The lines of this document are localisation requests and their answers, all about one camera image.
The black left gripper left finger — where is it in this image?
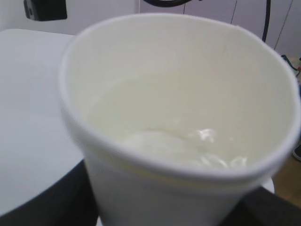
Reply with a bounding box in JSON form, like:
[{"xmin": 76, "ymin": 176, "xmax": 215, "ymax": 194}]
[{"xmin": 0, "ymin": 161, "xmax": 98, "ymax": 226}]

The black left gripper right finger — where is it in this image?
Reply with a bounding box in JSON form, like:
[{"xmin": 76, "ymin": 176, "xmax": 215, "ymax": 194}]
[{"xmin": 221, "ymin": 182, "xmax": 301, "ymax": 226}]

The white paper cup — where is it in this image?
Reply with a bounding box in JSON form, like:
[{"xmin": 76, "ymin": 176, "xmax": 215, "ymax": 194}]
[{"xmin": 58, "ymin": 13, "xmax": 301, "ymax": 226}]

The black box on wall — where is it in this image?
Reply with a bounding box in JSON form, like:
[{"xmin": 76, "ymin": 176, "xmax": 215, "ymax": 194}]
[{"xmin": 23, "ymin": 0, "xmax": 67, "ymax": 22}]

